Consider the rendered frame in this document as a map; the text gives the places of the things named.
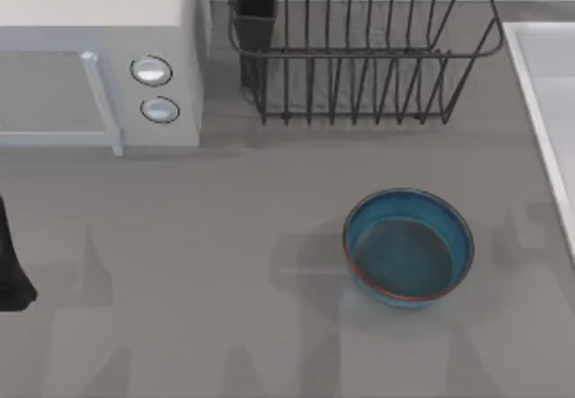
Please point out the pale microwave oven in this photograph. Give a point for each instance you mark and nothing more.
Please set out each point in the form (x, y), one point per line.
(135, 7)

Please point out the white sink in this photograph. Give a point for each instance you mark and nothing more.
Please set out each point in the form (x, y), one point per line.
(545, 101)

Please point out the large round microwave knob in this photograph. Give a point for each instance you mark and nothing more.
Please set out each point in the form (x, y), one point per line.
(151, 71)

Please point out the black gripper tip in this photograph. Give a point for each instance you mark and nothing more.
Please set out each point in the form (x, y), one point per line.
(10, 272)

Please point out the blue bowl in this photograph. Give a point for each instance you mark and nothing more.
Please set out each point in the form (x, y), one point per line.
(406, 250)

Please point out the microwave oven door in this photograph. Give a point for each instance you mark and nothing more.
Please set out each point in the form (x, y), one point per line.
(40, 92)

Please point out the small round microwave knob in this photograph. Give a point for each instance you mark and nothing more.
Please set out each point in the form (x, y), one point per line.
(159, 109)

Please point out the black cutlery holder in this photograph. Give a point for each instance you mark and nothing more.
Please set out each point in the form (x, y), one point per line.
(253, 9)

